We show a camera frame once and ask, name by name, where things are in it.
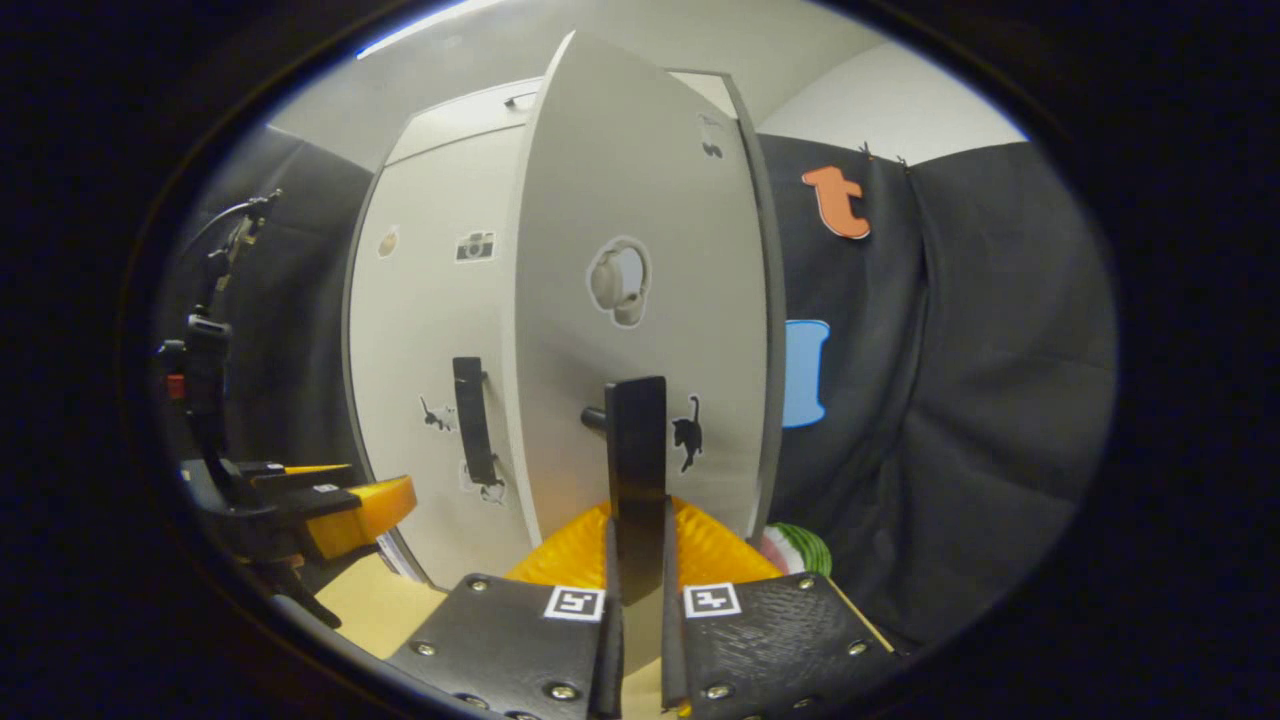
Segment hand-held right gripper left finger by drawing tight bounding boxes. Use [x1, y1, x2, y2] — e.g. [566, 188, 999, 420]
[385, 500, 626, 720]

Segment black door handle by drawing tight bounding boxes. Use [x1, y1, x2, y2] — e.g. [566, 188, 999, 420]
[582, 376, 669, 601]
[452, 357, 498, 488]

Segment green striped object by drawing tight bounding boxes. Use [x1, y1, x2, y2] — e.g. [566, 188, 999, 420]
[758, 522, 833, 579]

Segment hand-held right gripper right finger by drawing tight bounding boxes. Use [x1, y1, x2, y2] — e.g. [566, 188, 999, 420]
[660, 497, 906, 720]

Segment white cabinet drawer front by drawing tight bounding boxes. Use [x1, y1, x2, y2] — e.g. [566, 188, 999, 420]
[385, 70, 741, 166]

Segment black backdrop cloth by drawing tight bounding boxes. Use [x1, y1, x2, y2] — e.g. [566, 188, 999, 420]
[755, 133, 1119, 651]
[160, 125, 376, 471]

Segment white and blue box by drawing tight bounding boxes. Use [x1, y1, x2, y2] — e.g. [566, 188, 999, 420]
[375, 528, 433, 586]

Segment camera-sticker shoe cabinet door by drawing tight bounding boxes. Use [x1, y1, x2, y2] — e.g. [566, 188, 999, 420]
[345, 125, 536, 591]

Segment headphone-sticker shoe cabinet door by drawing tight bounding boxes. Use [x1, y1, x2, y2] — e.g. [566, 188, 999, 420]
[505, 30, 776, 549]

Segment white double-door shoe cabinet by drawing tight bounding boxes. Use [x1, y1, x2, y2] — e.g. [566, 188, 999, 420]
[340, 30, 791, 591]

